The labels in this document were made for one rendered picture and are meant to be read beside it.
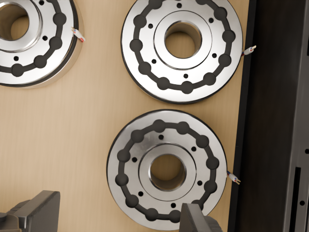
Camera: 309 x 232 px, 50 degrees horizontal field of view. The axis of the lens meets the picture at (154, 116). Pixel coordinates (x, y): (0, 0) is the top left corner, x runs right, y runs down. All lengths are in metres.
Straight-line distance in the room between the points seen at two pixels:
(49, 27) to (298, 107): 0.20
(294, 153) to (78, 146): 0.19
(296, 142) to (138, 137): 0.12
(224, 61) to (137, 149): 0.10
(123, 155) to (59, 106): 0.08
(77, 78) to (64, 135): 0.05
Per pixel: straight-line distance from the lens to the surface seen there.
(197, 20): 0.28
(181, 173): 0.30
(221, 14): 0.29
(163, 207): 0.29
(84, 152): 0.32
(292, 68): 0.24
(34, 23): 0.29
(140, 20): 0.29
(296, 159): 0.23
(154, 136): 0.28
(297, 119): 0.23
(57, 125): 0.32
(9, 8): 0.31
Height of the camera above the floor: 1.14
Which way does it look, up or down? 88 degrees down
